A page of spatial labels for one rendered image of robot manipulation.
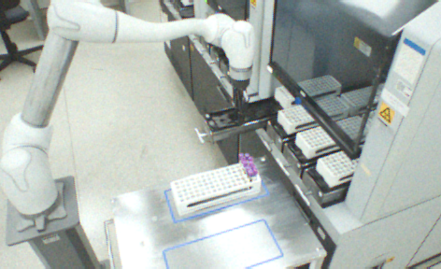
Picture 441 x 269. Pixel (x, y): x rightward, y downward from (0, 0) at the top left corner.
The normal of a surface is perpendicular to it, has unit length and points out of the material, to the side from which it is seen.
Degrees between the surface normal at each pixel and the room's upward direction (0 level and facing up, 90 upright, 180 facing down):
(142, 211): 0
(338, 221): 0
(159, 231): 0
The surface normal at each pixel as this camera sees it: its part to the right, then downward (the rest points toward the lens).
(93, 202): -0.02, -0.73
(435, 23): -0.47, -0.51
